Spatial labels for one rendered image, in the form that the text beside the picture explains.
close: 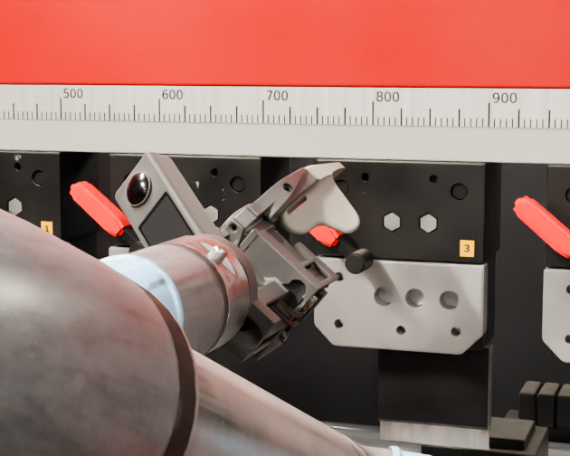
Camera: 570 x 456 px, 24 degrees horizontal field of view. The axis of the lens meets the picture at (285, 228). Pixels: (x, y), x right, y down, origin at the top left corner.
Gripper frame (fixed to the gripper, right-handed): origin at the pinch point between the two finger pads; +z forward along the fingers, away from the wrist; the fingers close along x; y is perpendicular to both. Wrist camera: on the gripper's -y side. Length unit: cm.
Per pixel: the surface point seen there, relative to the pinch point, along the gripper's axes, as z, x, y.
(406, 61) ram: 12.0, 15.0, -2.7
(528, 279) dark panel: 66, -4, 17
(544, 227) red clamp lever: 7.9, 13.0, 15.2
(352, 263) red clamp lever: 7.5, 0.0, 5.5
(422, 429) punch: 15.9, -9.6, 19.2
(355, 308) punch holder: 11.5, -4.1, 7.8
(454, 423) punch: 15.0, -6.9, 20.9
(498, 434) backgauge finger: 36.4, -11.8, 25.7
